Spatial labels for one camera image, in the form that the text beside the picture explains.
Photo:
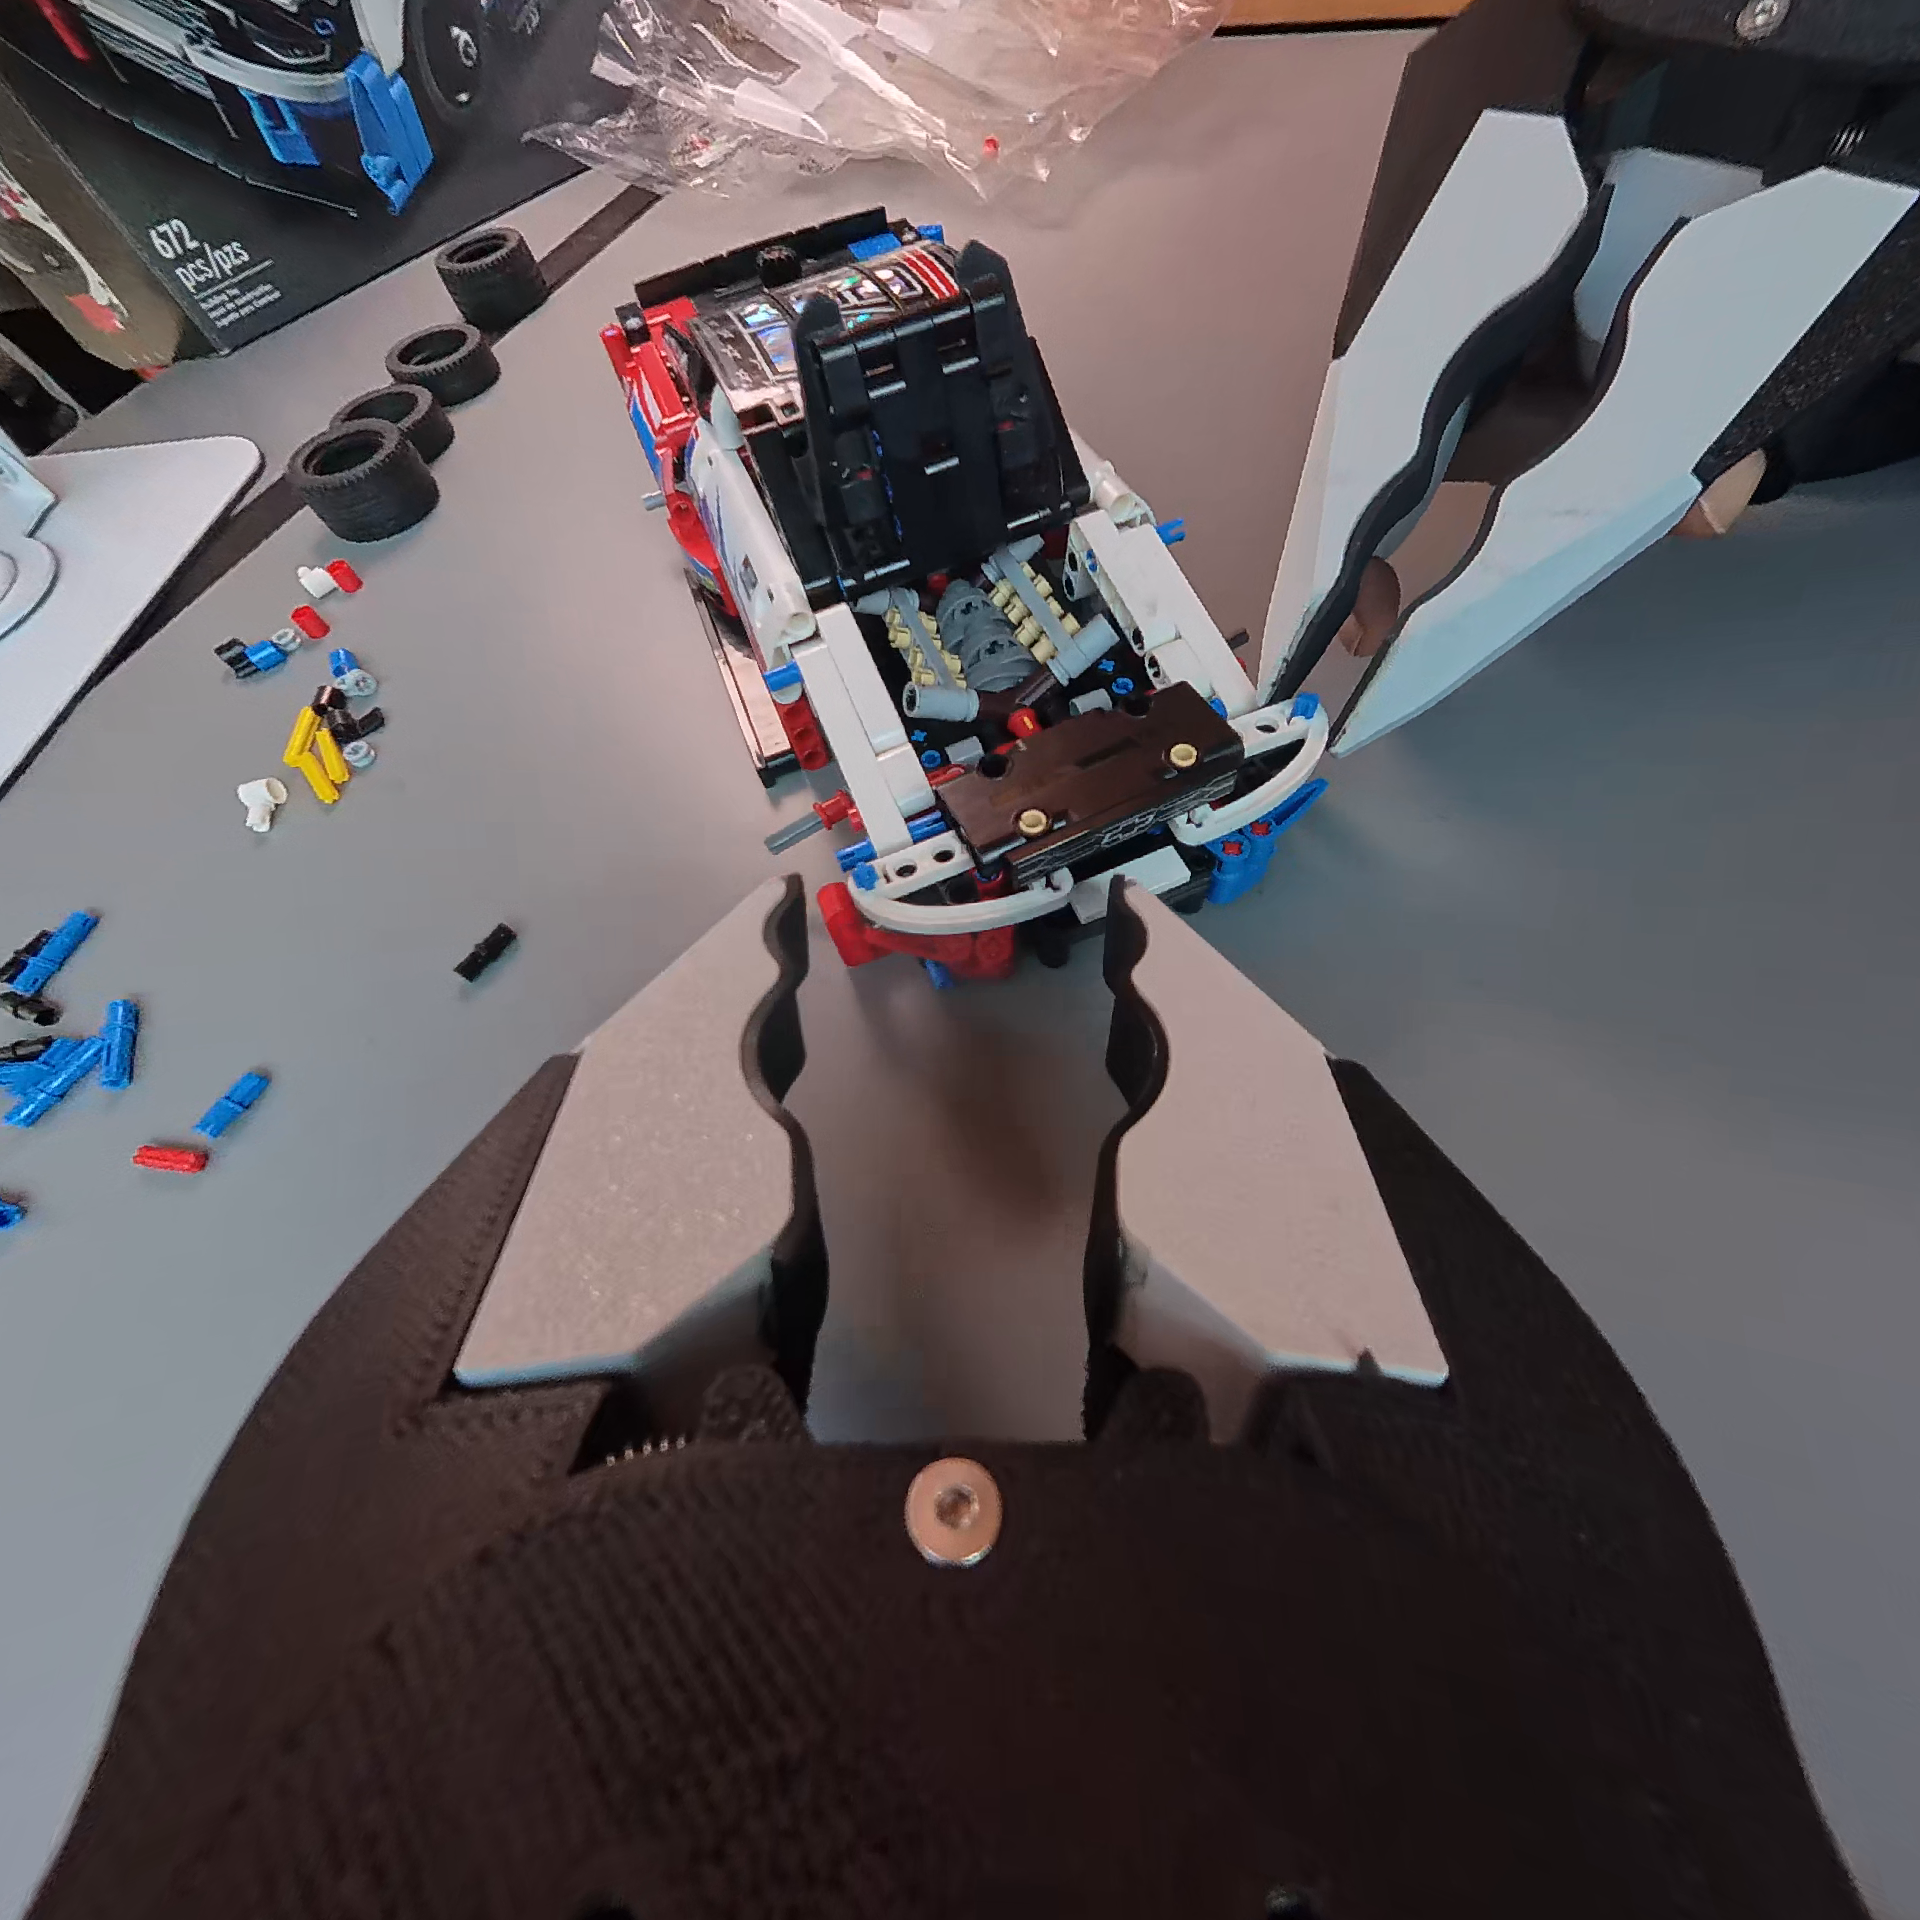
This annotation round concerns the car printed cardboard box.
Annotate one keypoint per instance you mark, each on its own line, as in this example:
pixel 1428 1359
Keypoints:
pixel 226 196

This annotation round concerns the white metal book stand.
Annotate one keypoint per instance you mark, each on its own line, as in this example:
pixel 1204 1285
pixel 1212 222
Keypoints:
pixel 135 569

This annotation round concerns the white brick elbow piece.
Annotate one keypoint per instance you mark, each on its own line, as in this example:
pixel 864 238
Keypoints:
pixel 260 803

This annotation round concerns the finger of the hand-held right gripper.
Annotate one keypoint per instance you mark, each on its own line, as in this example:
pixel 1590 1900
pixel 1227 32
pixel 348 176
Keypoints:
pixel 1424 300
pixel 1621 465

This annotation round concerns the black white brick bumper assembly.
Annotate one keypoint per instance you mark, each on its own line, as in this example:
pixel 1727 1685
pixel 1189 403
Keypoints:
pixel 1095 765

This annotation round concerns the person's right hand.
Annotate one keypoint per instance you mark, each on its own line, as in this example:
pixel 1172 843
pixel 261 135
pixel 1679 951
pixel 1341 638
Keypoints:
pixel 1372 616

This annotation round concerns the red connector pin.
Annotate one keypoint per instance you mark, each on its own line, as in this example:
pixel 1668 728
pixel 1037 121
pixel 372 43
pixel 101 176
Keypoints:
pixel 167 1157

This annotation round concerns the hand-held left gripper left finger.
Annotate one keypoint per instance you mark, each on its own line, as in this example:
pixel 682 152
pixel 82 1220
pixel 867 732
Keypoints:
pixel 645 1200

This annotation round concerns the cluster of small mixed bricks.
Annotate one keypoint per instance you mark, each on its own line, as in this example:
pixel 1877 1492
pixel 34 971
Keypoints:
pixel 307 743

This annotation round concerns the grey desk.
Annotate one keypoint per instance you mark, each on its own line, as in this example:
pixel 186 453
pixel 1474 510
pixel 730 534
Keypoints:
pixel 1576 974

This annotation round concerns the crumpled clear plastic bag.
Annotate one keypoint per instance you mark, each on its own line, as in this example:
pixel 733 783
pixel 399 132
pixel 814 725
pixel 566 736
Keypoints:
pixel 901 91

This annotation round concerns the small black brick connector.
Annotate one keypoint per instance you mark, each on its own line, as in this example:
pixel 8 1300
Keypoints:
pixel 488 955

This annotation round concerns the pile of blue connector pins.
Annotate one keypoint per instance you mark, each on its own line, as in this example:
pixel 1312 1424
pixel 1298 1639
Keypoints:
pixel 77 1065

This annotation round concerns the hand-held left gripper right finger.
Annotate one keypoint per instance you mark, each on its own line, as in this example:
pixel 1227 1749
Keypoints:
pixel 1277 1200

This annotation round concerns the toy brick race car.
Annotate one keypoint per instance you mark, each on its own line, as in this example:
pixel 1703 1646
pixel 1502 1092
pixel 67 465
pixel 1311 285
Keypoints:
pixel 901 389

